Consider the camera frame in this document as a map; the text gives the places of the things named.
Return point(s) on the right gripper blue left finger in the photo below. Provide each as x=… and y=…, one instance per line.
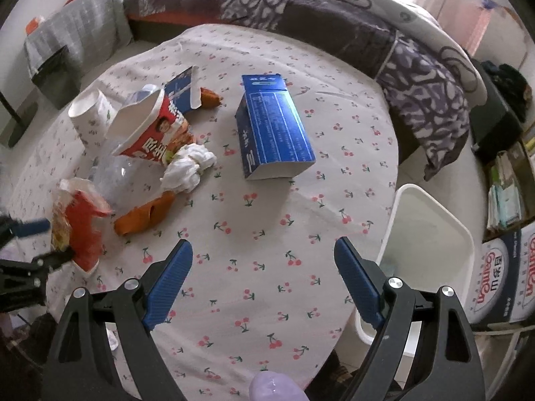
x=80, y=365

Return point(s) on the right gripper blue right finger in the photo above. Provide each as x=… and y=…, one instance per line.
x=446, y=364

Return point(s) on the red snack wrapper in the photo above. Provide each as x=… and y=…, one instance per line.
x=78, y=213

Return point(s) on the clear plastic water bottle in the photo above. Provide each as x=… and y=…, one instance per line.
x=121, y=180

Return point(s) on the orange peel piece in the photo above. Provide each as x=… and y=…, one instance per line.
x=143, y=218
x=209, y=99

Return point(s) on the white paper cup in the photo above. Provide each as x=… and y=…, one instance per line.
x=91, y=113

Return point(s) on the white tissue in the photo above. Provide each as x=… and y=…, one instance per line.
x=184, y=172

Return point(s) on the red instant noodle cup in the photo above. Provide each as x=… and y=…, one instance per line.
x=153, y=129

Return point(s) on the small blue white box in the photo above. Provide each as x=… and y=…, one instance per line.
x=184, y=90

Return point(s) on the large blue carton box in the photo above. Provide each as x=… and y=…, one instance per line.
x=273, y=141

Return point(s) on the purple gloved right hand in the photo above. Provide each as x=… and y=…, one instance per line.
x=273, y=386

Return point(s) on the Ganten water carton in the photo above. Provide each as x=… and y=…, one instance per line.
x=502, y=285

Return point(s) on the white plastic chair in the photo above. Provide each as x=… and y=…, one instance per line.
x=425, y=245

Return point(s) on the cherry print tablecloth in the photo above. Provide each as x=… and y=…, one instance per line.
x=263, y=291

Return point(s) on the black shelf with books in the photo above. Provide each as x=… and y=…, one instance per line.
x=497, y=144

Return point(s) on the grey checked covered nightstand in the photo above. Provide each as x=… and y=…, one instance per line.
x=90, y=31

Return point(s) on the orange item on nightstand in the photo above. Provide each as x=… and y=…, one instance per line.
x=33, y=24

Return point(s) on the black clothes pile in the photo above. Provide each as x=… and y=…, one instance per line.
x=512, y=85

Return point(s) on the patterned grey purple quilt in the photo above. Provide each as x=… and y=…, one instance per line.
x=428, y=80

